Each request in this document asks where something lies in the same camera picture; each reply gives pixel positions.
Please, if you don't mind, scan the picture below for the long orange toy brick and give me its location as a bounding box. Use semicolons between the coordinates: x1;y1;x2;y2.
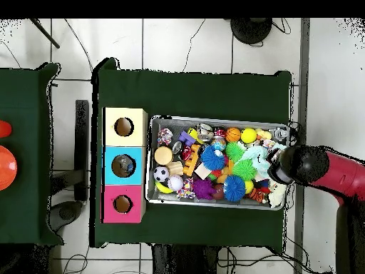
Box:
183;144;202;177

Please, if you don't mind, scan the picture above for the blue spiky ball with eyes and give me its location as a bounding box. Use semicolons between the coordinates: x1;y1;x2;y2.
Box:
200;145;227;172

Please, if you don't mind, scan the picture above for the plain blue spiky ball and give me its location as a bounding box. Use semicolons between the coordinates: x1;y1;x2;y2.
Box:
222;175;247;203

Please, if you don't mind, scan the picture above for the pale blue waffle cloth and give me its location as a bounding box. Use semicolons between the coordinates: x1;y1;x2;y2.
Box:
242;145;274;178

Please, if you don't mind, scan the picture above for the cream yellow knitted cloth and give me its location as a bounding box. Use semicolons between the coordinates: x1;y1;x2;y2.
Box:
267;183;286;209

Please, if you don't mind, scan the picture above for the shallow clear mesh bin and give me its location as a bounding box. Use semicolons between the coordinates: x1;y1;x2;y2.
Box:
147;116;289;211

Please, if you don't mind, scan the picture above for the wooden box with three holes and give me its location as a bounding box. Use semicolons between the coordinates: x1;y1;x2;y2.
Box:
102;107;148;223

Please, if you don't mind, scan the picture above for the plain wooden cube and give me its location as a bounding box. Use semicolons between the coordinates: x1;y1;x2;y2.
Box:
194;162;213;181

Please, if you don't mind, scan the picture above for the small soccer ball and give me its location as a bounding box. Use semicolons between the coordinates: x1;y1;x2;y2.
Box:
153;165;171;183

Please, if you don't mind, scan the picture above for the white baseball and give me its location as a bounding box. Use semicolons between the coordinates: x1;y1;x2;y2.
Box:
168;174;185;192

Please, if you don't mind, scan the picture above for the yellow toy banana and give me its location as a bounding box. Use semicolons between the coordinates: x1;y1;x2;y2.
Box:
154;181;174;195

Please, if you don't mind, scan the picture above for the purple spiky toy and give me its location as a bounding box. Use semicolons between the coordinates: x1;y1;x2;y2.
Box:
192;177;216;201

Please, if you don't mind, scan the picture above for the light green spiky ball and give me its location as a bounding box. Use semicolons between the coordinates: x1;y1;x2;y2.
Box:
225;141;246;163

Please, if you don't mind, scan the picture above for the small orange basketball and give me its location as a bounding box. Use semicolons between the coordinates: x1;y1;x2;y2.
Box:
225;127;242;143

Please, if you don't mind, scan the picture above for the yellow smiley ball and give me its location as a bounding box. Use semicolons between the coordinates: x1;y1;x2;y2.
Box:
240;128;257;144

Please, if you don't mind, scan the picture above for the striped orange tiger toy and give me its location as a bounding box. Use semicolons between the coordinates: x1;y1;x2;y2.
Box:
250;186;270;204

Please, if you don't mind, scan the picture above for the black upright panel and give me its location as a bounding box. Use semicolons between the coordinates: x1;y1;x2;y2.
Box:
74;99;91;202

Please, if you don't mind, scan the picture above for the grey round floor base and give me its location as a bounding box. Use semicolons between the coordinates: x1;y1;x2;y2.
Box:
48;199;84;230

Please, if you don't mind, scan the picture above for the black round stand base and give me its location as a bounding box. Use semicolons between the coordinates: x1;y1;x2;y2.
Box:
230;18;274;46

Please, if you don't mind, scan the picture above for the dark green side table cloth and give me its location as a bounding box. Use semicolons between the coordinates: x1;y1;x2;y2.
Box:
0;62;63;248

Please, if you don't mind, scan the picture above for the orange disc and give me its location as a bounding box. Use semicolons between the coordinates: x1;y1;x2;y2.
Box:
0;145;18;192

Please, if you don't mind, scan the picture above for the small red object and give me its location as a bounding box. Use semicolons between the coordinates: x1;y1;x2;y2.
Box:
0;119;12;138

